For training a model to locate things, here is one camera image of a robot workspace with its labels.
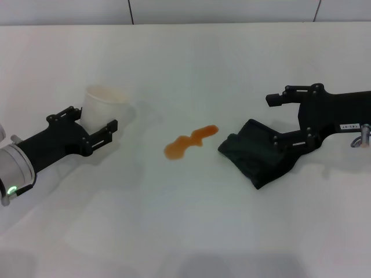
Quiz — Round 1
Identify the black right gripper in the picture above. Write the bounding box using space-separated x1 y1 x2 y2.
264 83 371 153

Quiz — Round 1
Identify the brown liquid stain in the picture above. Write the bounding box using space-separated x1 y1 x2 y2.
163 124 219 161

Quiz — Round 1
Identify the dark blue rag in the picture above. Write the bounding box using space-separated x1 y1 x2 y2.
217 118 301 191

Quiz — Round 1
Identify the white paper cup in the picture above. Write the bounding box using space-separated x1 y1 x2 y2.
81 84 130 137

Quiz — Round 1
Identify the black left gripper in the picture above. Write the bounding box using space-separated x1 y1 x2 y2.
12 105 119 175

